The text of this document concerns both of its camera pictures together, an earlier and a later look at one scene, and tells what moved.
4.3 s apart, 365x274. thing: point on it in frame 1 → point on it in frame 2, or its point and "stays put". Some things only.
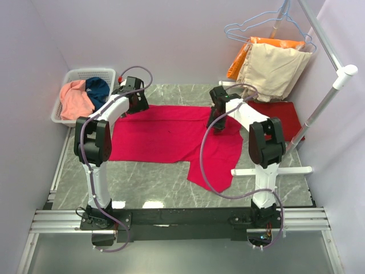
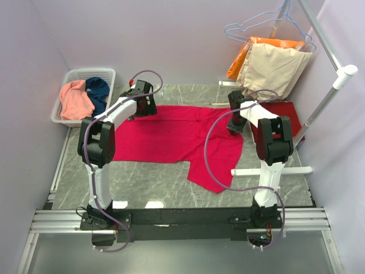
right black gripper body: [220, 124] → [236, 124]
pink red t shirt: [164, 134] stays put
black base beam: [179, 224] stays put
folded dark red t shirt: [283, 110] stays put
